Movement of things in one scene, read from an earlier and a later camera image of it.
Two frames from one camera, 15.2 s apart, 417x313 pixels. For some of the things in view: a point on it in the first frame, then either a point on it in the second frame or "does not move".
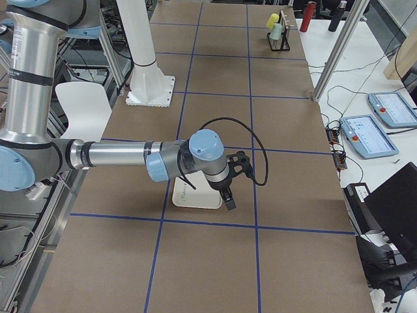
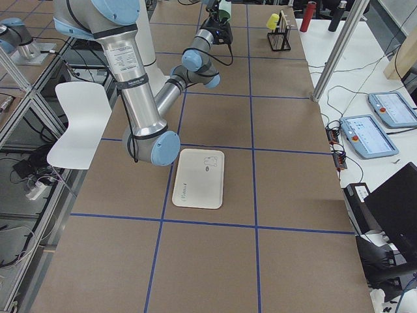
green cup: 276,31 -> 225,11
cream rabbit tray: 204,196 does not move
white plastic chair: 87,108 does not move
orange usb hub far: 332,135 does not move
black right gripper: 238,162 -> 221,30
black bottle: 337,16 does not move
